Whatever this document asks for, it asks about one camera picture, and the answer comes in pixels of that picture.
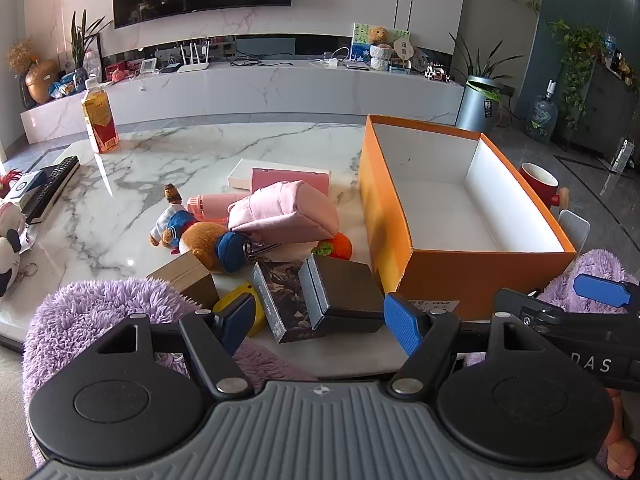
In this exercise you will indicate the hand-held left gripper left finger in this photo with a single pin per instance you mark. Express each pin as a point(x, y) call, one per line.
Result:
point(239, 322)

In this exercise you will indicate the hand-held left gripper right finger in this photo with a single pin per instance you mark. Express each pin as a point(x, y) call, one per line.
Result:
point(402, 322)

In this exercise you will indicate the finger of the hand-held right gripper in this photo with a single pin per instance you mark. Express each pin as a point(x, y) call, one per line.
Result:
point(550, 312)
point(600, 287)

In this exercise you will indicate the yellow toy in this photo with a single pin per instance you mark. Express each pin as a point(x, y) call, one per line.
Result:
point(255, 322)

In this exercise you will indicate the dark printed art box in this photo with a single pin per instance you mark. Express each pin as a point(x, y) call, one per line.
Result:
point(280, 300)

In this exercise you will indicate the black box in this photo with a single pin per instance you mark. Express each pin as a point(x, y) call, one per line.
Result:
point(345, 290)

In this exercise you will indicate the small brown cardboard box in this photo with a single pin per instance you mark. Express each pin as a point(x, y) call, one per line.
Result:
point(187, 277)

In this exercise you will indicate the brown teddy bear plush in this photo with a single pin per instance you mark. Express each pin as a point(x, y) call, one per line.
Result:
point(205, 245)

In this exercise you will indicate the orange knitted fruit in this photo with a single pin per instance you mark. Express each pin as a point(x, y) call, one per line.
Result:
point(337, 246)

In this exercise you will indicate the orange cardboard box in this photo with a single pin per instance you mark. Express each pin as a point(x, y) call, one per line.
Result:
point(425, 215)

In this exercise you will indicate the pink fabric pouch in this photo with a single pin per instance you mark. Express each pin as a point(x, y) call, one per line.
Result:
point(280, 212)

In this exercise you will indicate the pink bottle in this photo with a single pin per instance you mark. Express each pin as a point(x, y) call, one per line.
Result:
point(215, 205)

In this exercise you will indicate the small doll blue outfit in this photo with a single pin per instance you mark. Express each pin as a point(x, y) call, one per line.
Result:
point(172, 222)

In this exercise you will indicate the person's right forearm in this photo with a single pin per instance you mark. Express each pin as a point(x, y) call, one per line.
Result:
point(600, 262)

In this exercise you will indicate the person's right hand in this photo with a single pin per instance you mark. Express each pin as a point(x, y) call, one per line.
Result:
point(625, 452)

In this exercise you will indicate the white chair back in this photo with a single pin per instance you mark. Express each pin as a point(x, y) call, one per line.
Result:
point(575, 232)

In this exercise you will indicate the clear acrylic stand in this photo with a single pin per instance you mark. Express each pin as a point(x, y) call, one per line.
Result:
point(624, 155)

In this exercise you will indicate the purple fuzzy robe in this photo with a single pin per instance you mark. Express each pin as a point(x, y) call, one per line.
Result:
point(90, 305)

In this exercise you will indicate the water jug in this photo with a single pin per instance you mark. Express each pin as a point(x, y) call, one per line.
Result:
point(542, 120)

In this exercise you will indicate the grey cabinet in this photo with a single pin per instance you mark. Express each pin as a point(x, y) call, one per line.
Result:
point(600, 110)

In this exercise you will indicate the grey trash can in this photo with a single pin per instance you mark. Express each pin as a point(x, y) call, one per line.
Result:
point(475, 107)

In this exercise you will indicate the black remote control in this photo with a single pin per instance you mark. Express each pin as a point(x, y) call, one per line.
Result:
point(50, 190)

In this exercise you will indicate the trailing green plant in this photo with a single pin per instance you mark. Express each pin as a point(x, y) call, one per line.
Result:
point(580, 55)

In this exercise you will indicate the white marble tv console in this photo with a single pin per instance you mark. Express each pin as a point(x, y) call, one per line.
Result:
point(280, 92)

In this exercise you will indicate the black and white cow plush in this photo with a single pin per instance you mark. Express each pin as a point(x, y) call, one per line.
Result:
point(9, 255)

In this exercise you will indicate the cow figurine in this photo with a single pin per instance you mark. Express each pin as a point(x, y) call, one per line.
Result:
point(437, 72)

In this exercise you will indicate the white and blue box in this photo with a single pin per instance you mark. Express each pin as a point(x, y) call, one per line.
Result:
point(22, 190)

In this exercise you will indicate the long-leaf green plant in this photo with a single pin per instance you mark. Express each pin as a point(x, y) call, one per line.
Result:
point(480, 62)

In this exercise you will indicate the white router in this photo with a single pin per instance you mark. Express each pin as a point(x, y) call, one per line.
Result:
point(192, 62)

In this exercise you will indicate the white knitted pot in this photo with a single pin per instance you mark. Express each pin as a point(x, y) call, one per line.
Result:
point(381, 56)

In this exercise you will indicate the white display clock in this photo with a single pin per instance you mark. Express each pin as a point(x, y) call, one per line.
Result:
point(149, 66)

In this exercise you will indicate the wooden sign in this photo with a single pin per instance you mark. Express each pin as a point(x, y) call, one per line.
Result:
point(401, 47)

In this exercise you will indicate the painted picture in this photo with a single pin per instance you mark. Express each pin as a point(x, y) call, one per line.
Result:
point(359, 42)

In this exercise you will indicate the small teddy bear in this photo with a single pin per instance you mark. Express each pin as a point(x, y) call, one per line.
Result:
point(377, 35)

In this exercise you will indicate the round brown pot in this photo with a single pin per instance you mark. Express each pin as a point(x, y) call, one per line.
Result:
point(42, 82)

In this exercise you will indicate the green plant in blue pot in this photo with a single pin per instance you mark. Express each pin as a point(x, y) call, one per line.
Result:
point(80, 50)

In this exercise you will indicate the dried flower bunch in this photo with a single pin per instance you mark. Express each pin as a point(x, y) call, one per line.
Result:
point(20, 55)

